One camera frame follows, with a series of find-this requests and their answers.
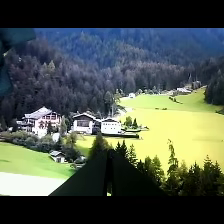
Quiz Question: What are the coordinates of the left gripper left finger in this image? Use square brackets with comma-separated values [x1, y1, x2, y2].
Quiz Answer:
[49, 148, 110, 197]

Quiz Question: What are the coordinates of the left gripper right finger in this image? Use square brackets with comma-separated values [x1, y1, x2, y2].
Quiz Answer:
[109, 149, 168, 197]

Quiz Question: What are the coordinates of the blue T-shirt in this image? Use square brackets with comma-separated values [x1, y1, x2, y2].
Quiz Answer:
[0, 28, 37, 98]

